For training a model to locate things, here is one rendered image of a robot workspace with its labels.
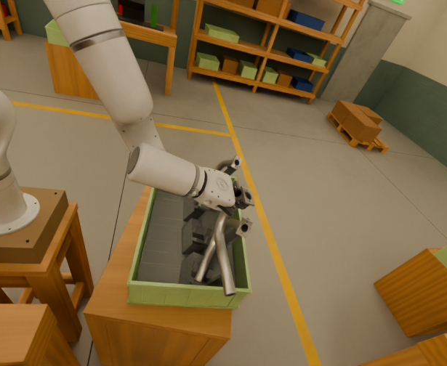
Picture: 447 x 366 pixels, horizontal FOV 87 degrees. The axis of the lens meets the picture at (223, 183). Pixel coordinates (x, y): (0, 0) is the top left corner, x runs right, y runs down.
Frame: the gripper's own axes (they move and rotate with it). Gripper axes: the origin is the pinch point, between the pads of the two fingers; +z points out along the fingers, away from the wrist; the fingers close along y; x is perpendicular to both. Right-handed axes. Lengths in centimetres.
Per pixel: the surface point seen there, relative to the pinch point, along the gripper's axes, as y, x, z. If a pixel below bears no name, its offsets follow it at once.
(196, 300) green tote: -18.5, 38.8, 10.6
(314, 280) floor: 4, 71, 162
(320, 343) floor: -40, 72, 142
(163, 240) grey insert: 7.0, 48.3, 2.4
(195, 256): -4.1, 34.8, 8.3
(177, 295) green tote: -16.9, 38.8, 2.7
